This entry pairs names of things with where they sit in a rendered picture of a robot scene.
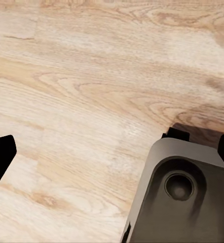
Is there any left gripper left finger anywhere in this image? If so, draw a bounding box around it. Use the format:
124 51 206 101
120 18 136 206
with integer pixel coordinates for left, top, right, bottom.
0 135 17 180

